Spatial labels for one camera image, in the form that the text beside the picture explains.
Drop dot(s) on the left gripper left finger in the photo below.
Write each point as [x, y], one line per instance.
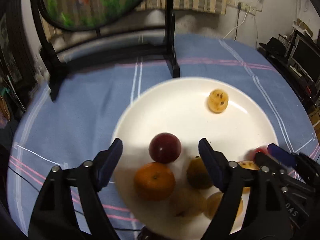
[53, 215]

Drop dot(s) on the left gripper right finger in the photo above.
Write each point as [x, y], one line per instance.
[266, 216]

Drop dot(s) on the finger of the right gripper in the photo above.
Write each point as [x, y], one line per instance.
[281, 155]
[264, 161]

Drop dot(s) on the red cherry tomato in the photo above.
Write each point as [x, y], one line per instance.
[260, 151]

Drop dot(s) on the yellow potato-like fruit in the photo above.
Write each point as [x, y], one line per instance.
[187, 203]

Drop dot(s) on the tan spotted fruit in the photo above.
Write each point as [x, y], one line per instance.
[250, 165]

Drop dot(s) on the pale oval fruit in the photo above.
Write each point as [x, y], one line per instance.
[213, 203]

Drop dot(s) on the brown round fruit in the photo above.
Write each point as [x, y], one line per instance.
[197, 175]

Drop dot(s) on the yellow spotted small fruit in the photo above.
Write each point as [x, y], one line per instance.
[217, 101]

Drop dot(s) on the white round plate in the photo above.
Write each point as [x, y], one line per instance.
[179, 107]

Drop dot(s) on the blue striped tablecloth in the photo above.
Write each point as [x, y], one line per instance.
[80, 122]

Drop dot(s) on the orange tangerine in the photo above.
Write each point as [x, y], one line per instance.
[154, 182]

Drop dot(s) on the dark red plum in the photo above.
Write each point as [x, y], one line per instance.
[165, 148]

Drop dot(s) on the black cluttered shelf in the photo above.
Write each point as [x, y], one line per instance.
[297, 60]

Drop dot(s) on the round goldfish screen ornament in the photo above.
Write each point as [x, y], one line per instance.
[72, 16]

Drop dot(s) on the wall power strip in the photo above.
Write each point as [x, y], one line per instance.
[250, 8]

